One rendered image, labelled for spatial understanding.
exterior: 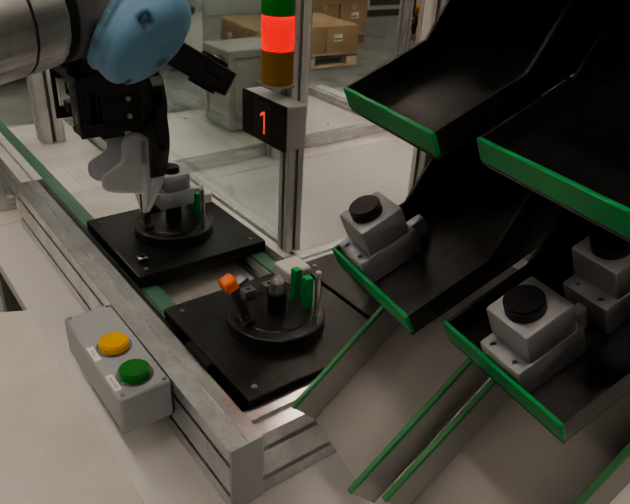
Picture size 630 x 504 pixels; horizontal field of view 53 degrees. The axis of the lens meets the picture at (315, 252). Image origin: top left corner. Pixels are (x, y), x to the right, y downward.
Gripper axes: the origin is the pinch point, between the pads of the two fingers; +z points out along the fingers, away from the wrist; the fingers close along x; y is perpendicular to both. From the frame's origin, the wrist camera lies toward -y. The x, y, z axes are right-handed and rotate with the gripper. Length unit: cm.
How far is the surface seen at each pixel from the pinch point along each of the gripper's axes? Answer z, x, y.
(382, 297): 2.6, 24.2, -10.7
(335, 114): 37, -109, -114
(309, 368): 26.3, 6.0, -17.4
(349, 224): -1.7, 18.0, -11.6
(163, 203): 19.4, -36.8, -17.3
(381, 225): -2.3, 20.6, -13.1
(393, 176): 37, -57, -93
